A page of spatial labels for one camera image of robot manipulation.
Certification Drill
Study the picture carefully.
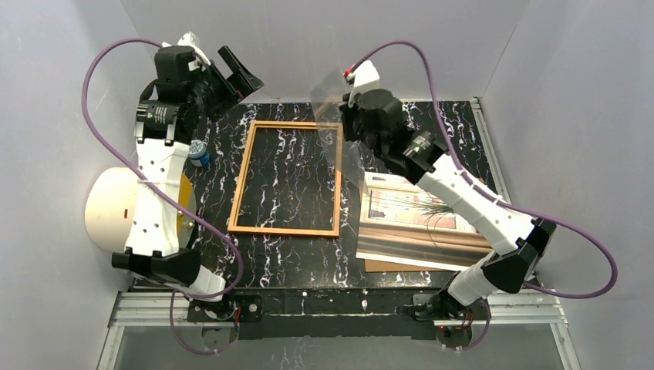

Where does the clear acrylic sheet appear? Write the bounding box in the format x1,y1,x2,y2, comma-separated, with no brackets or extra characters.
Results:
309,66,369,195

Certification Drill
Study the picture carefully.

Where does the printed photo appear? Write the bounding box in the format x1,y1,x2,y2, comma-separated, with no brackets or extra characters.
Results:
355,171,494,272

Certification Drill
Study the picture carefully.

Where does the brown wooden photo frame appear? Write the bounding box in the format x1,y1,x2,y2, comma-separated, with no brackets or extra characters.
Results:
228,120,343,238

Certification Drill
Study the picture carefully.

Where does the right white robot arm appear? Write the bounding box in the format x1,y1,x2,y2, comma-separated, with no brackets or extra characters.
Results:
339,89,556,308

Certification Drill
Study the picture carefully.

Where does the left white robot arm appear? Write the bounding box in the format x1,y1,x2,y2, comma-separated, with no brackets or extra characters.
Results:
111,45,263,302

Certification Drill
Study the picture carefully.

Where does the small blue white jar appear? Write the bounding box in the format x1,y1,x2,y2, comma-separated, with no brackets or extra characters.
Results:
188,140,211,167

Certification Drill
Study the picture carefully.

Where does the brown cardboard backing board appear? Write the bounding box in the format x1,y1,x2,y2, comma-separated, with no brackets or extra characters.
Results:
363,177,494,274

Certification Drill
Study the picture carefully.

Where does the white cylinder with coloured lid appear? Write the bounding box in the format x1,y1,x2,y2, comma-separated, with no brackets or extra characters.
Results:
85,167,195,255

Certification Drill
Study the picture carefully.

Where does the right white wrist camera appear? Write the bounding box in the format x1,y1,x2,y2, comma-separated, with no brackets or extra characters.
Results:
343,60,380,108

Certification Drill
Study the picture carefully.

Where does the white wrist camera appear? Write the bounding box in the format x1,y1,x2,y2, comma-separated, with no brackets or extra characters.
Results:
343,60,380,108
162,31,213,72

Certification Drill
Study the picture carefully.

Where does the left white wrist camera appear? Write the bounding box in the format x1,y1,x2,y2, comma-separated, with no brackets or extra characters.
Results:
162,31,213,72

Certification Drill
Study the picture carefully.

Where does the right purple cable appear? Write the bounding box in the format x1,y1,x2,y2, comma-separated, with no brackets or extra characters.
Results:
347,40,619,353

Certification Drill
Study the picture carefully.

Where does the aluminium rail base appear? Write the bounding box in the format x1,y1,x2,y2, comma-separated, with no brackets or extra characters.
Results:
98,288,580,369

